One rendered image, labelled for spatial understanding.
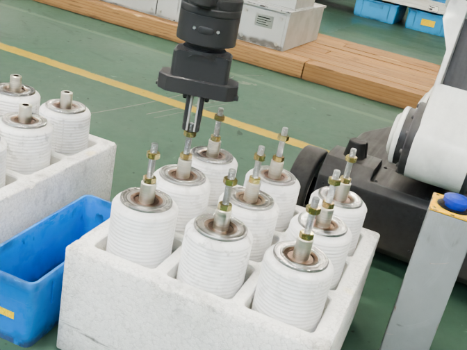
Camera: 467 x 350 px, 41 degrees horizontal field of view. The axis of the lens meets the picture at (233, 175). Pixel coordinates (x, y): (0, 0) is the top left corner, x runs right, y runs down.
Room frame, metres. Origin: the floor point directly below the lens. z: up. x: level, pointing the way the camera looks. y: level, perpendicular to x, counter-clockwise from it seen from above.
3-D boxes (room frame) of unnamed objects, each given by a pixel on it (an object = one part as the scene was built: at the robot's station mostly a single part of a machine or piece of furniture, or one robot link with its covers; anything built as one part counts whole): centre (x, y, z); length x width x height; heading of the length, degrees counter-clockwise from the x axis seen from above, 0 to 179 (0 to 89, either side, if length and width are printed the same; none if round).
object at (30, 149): (1.02, 0.37, 0.16); 0.10 x 0.10 x 0.18
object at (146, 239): (0.81, 0.12, 0.16); 0.10 x 0.10 x 0.18
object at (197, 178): (0.93, 0.08, 0.25); 0.08 x 0.08 x 0.01
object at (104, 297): (0.89, -0.03, 0.09); 0.39 x 0.39 x 0.18; 72
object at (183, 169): (0.93, 0.08, 0.26); 0.02 x 0.02 x 0.03
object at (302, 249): (0.74, -0.11, 0.26); 0.02 x 0.02 x 0.03
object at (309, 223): (0.74, -0.11, 0.30); 0.01 x 0.01 x 0.08
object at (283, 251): (0.74, -0.11, 0.25); 0.08 x 0.08 x 0.01
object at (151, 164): (0.81, 0.12, 0.30); 0.01 x 0.01 x 0.08
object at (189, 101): (0.92, 0.09, 0.36); 0.03 x 0.02 x 0.06; 2
